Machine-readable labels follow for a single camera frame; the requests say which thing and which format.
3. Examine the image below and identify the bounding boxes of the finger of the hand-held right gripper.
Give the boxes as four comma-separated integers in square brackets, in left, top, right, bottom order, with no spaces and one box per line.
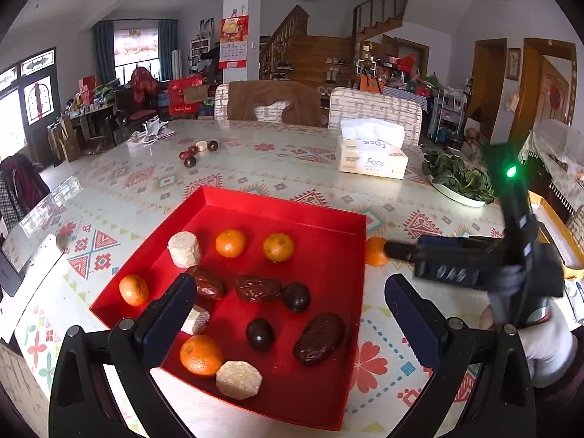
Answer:
[384,242,419,262]

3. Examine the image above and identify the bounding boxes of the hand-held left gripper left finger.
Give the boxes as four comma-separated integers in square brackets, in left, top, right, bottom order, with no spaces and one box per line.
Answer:
[48,273,198,438]

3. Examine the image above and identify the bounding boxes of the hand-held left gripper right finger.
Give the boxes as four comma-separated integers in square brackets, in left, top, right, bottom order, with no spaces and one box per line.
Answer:
[384,274,543,438]

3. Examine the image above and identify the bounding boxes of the orange tangerine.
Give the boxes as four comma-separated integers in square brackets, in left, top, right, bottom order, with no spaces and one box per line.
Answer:
[365,236,391,268]
[263,233,295,264]
[215,228,247,258]
[119,274,150,307]
[179,334,224,377]

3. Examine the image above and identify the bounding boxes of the wrinkled brown date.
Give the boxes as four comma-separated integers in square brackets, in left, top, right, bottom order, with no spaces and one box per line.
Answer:
[234,274,284,304]
[293,312,346,366]
[187,265,228,301]

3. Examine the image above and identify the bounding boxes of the red tray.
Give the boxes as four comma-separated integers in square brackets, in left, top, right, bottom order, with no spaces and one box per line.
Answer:
[89,185,368,432]

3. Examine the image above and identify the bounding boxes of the dark round plum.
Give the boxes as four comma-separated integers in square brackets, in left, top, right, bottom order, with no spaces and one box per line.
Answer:
[245,318,276,352]
[280,282,312,314]

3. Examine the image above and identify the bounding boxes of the person's right forearm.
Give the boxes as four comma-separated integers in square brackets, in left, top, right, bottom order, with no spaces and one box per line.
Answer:
[520,303,579,389]

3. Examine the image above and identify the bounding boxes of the plate of leafy greens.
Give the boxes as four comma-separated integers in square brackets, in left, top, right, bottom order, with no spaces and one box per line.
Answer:
[420,148,496,207]

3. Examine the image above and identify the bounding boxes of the white tissue box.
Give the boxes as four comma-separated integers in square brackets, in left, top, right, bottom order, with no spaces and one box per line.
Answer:
[336,118,410,180]

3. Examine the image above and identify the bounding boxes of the yellow edged box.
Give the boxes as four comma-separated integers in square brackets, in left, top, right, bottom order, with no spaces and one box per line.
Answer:
[528,191,584,271]

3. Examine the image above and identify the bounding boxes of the side table with lace cloth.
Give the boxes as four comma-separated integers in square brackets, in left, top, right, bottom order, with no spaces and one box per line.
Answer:
[520,119,584,220]

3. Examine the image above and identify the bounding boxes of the white patterned dining chair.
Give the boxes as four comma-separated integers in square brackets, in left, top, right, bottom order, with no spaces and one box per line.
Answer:
[327,88,423,147]

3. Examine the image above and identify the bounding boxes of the clear plastic sheet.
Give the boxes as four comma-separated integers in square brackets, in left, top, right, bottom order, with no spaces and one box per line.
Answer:
[4,176,84,243]

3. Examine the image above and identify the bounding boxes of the dark flat device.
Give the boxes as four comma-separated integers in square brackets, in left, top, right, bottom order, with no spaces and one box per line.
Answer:
[0,250,24,298]

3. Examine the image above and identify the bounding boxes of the orange bag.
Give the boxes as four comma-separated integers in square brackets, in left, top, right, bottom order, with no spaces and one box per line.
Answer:
[358,72,385,95]

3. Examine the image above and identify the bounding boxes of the wooden door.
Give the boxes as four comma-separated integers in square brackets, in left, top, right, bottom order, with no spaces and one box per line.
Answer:
[468,38,508,138]
[508,38,578,147]

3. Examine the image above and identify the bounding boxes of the white crumpled bag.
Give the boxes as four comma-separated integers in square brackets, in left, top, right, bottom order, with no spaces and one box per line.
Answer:
[131,119,175,143]

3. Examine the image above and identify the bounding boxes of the dark red coat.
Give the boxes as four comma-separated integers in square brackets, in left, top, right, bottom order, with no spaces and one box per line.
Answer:
[0,154,51,230]

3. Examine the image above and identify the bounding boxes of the brown backed dining chair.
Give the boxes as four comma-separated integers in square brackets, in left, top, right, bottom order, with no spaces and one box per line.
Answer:
[214,80,323,127]

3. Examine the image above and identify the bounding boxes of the cardboard box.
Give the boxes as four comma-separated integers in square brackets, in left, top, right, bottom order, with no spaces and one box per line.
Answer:
[47,115,109,164]

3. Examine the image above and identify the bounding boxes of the wooden staircase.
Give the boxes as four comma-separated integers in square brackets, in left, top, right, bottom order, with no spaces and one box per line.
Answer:
[259,0,414,84]

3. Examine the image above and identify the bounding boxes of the red gift box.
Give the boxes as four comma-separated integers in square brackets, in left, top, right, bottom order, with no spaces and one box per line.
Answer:
[167,76,204,118]

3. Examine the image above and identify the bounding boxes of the red jacket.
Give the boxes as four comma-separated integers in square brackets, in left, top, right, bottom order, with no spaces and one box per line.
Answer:
[130,67,161,102]

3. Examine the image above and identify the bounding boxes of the door with patterned glass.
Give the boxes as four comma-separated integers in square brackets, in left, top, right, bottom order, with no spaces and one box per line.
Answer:
[0,47,61,165]

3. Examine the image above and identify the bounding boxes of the white bookshelf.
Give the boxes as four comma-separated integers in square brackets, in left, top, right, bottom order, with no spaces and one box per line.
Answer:
[189,38,212,72]

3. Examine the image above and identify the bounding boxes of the curtained window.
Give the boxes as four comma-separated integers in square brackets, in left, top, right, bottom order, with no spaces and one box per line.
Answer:
[91,19,178,85]

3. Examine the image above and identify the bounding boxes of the white wire cart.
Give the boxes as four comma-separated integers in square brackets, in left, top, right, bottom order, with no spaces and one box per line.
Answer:
[429,88,467,145]

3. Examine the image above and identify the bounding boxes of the framed wall picture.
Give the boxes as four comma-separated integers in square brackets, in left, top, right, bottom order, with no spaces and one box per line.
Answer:
[507,47,522,82]

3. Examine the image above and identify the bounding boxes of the red wall calendar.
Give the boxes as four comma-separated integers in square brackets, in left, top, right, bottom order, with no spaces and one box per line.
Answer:
[218,15,250,70]

